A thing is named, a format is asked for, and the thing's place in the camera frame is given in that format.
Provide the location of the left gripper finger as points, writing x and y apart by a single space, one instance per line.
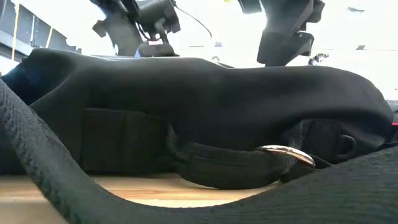
169 50
149 51

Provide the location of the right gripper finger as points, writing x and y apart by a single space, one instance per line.
280 46

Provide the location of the black backpack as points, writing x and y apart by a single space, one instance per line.
199 109

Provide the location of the black ceiling spotlight cluster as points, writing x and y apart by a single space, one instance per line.
318 59

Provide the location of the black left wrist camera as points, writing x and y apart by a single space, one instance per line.
158 14

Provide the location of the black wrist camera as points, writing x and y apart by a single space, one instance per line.
250 6
158 14

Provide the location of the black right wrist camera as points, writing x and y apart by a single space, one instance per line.
250 6

